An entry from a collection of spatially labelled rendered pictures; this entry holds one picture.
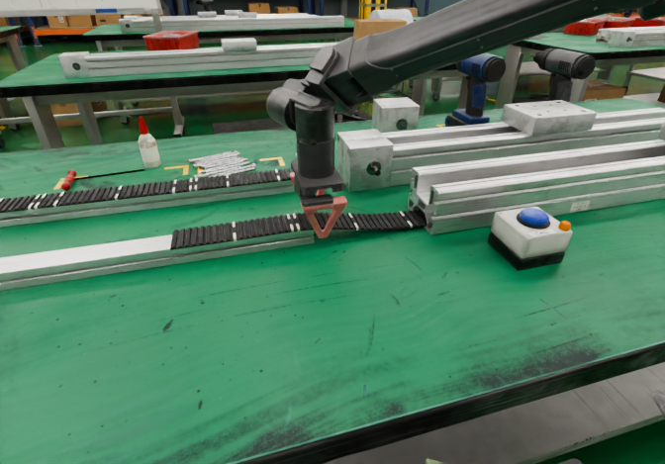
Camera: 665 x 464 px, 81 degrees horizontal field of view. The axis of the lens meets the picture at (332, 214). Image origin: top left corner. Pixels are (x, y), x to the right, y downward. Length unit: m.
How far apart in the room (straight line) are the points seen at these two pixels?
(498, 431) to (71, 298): 0.95
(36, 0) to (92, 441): 3.22
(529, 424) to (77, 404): 0.98
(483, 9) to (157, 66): 1.77
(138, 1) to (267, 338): 3.05
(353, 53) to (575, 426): 1.02
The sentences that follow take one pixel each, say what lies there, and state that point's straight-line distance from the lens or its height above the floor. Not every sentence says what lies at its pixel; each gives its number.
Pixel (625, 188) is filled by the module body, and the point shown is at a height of 0.81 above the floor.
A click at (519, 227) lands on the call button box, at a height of 0.84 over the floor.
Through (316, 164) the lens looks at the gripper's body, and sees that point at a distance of 0.57.
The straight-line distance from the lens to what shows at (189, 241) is 0.63.
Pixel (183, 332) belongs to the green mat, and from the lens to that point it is 0.54.
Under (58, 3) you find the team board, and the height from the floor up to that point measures 1.02.
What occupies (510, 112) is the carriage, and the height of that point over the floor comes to 0.89.
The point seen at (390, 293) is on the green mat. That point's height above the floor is 0.78.
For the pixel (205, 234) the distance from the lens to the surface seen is 0.64.
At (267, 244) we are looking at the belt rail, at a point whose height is 0.79.
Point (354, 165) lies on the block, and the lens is 0.78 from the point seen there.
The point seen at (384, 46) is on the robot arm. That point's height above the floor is 1.08.
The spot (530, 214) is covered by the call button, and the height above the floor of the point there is 0.85.
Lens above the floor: 1.16
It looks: 31 degrees down
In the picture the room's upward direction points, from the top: straight up
